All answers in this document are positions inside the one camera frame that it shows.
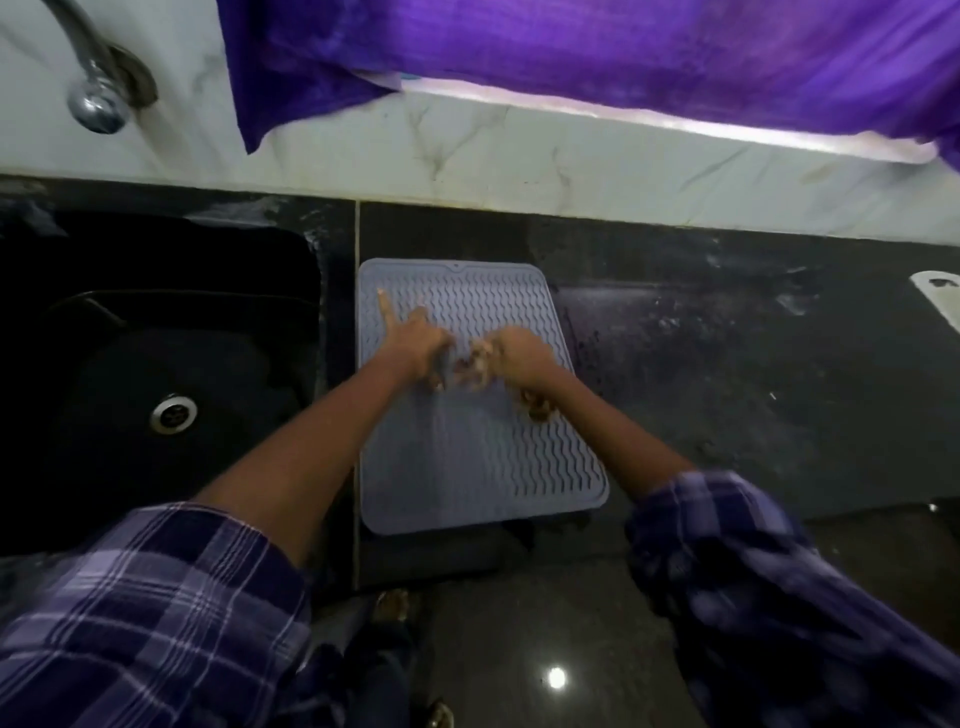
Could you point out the person's right hand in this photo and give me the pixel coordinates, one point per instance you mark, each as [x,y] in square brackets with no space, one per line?
[523,356]

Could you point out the person's left hand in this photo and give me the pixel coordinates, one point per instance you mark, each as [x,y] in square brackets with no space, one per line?
[416,341]

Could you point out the person's right fingers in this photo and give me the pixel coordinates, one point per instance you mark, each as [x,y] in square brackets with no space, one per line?
[486,364]

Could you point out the brown root piece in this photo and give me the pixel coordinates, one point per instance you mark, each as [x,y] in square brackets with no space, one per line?
[541,407]
[463,365]

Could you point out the person's left forearm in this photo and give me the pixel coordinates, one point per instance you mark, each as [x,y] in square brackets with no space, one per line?
[315,450]

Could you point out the person's right forearm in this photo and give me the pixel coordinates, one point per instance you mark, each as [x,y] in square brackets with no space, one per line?
[615,435]

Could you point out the grey ribbed silicone mat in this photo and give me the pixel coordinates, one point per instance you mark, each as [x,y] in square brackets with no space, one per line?
[480,465]

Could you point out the person's left foot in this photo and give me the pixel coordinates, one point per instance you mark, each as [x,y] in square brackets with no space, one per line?
[391,604]

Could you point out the person's foot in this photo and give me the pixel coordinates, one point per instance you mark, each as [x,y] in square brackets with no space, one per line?
[440,714]
[391,604]

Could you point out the round metal sink drain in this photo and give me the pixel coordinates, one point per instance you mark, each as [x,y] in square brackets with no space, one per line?
[173,414]

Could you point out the purple curtain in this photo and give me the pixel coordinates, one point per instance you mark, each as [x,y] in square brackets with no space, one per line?
[600,52]

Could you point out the dark trousers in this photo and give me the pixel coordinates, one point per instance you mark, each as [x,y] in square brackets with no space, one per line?
[367,675]

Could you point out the person's right foot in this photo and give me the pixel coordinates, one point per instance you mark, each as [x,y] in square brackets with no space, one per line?
[440,714]

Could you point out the black kitchen sink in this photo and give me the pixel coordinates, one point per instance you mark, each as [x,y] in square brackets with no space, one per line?
[112,360]

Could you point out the blue plaid shirt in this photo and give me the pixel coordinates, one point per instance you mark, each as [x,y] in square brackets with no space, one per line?
[150,607]

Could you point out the white cutting board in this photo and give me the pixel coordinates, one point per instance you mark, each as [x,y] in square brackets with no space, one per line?
[941,296]

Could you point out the chrome tap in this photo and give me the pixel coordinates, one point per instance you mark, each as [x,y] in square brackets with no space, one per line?
[97,82]

